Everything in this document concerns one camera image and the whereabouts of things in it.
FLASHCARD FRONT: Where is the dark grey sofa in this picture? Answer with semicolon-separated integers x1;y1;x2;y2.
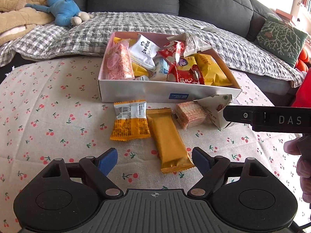
1;0;302;106

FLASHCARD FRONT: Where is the red heart snack packet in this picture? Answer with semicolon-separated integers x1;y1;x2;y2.
167;65;204;85

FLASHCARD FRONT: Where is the gold wafer bar packet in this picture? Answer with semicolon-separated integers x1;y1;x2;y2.
146;108;195;174

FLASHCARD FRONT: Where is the pink candy bag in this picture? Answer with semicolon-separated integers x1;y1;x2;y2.
102;39;135;80

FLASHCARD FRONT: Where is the bookshelf with books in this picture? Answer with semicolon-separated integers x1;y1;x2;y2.
275;0;310;31

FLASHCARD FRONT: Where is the blue white roll packet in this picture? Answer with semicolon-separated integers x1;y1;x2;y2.
149;57;169;81

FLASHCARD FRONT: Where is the yellow maple sandwich packet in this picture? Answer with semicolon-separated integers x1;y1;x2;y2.
194;53;232;86

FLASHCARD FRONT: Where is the white paper pad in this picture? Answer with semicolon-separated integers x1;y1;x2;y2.
193;24;219;33

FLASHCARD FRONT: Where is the red plastic stool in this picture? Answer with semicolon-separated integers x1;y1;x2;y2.
291;69;311;108

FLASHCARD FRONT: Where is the blue plush toy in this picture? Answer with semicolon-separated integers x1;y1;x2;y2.
25;0;94;27

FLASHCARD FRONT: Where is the yellow blue biscuit packet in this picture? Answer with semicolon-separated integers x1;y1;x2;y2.
177;56;197;71

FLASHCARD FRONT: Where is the orange silver snack packet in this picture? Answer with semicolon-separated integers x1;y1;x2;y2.
110;99;151;142

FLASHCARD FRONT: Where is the grey checkered quilt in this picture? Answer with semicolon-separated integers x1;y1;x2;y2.
0;11;304;88

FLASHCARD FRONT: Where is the beige fleece blanket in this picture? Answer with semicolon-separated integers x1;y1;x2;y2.
1;0;54;44

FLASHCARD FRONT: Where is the orange cushion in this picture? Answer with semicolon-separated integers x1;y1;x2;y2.
295;47;310;72

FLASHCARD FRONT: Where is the yellow ridged snack packet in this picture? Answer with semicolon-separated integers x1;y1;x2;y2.
113;37;149;77

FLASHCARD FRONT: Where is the pink cardboard box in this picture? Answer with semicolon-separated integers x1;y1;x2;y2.
98;32;241;103

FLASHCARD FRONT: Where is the small truffle chocolate packet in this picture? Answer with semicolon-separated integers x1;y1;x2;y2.
135;75;150;81

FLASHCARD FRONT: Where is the green patterned cushion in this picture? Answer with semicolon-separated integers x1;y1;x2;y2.
256;16;308;67

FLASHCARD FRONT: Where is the clear wafer biscuit packet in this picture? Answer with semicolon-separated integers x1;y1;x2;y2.
174;101;207;129

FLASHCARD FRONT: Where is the large white snack bag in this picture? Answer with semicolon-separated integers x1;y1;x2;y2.
167;33;212;57

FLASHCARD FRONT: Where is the white monkey snack packet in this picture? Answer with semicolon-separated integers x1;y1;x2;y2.
129;34;160;71

